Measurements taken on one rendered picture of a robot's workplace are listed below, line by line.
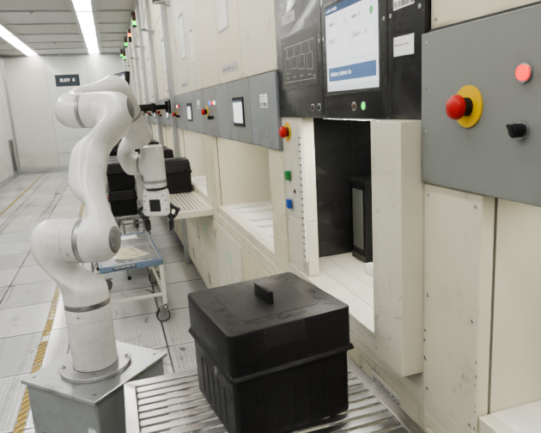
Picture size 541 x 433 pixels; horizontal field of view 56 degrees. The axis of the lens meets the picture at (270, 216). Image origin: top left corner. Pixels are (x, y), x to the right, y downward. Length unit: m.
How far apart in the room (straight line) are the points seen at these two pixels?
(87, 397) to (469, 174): 1.04
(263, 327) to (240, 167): 2.21
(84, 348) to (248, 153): 1.98
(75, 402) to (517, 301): 1.06
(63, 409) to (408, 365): 0.89
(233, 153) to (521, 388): 2.39
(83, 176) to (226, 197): 1.82
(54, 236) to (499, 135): 1.06
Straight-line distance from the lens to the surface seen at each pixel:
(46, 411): 1.59
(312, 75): 1.54
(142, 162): 1.95
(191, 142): 4.64
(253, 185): 3.22
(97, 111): 1.54
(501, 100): 0.86
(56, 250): 1.43
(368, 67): 1.23
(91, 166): 1.47
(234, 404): 1.11
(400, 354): 1.15
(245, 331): 1.04
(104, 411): 1.45
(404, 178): 1.03
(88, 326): 1.47
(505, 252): 0.98
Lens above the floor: 1.45
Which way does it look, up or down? 12 degrees down
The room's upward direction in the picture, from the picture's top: 3 degrees counter-clockwise
